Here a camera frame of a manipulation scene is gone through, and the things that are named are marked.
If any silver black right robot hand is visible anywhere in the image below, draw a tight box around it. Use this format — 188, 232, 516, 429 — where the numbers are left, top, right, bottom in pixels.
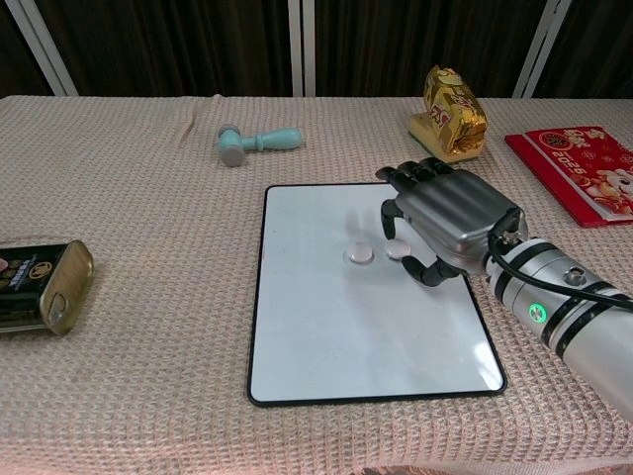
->
374, 158, 529, 289

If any white frame post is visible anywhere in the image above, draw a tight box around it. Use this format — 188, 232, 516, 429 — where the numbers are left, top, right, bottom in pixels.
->
288, 0, 317, 98
9, 0, 79, 96
512, 0, 570, 98

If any teal toy hammer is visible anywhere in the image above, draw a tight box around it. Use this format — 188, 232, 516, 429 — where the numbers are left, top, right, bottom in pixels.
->
217, 123, 304, 167

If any red 2026 calendar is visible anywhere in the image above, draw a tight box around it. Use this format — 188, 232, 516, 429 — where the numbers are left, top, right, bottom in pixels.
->
503, 126, 633, 229

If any pink waffle tablecloth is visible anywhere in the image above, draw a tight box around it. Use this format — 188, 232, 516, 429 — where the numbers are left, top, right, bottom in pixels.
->
0, 94, 633, 475

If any white magnetic board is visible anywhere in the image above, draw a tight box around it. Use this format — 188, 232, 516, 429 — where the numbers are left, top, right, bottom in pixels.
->
245, 181, 509, 408

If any gold foil snack bag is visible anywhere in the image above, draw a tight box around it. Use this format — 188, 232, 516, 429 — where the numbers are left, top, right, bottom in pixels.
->
422, 63, 489, 164

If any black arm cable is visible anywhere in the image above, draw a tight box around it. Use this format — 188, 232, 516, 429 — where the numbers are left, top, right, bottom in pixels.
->
488, 228, 633, 311

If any dark brown curtain panel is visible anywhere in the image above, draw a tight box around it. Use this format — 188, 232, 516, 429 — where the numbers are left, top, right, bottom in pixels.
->
22, 0, 293, 98
315, 0, 553, 98
536, 0, 633, 100
0, 0, 53, 98

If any black gold tin can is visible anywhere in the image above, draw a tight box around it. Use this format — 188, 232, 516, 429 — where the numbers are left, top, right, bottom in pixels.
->
0, 238, 96, 336

